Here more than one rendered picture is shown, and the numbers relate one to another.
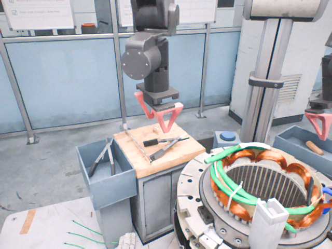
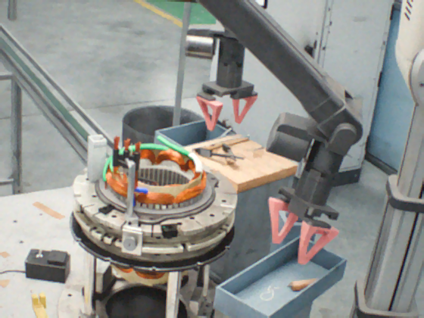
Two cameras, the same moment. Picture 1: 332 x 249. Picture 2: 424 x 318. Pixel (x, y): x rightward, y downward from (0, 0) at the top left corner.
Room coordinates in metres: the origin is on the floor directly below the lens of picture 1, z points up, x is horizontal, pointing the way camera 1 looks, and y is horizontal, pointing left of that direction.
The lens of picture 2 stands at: (0.11, -1.36, 1.73)
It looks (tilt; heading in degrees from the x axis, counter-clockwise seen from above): 25 degrees down; 74
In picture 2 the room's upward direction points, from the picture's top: 7 degrees clockwise
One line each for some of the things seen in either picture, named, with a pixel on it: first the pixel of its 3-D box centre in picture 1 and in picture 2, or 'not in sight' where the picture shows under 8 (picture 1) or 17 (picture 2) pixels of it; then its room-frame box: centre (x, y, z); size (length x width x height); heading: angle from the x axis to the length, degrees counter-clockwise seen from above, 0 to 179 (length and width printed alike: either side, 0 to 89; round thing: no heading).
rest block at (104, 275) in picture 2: not in sight; (98, 274); (0.23, -0.12, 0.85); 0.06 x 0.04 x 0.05; 61
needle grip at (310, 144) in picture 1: (314, 148); (307, 284); (0.57, -0.43, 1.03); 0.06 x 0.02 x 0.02; 5
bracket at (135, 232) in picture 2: not in sight; (133, 238); (0.27, -0.33, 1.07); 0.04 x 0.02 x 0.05; 157
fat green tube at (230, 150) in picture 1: (234, 151); (182, 152); (0.39, -0.14, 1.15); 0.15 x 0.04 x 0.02; 109
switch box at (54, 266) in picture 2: not in sight; (48, 263); (0.12, -0.02, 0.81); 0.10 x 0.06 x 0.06; 164
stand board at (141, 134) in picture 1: (157, 144); (238, 161); (0.56, 0.02, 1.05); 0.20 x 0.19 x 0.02; 118
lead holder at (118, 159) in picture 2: not in sight; (126, 159); (0.26, -0.28, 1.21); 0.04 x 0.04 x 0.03; 19
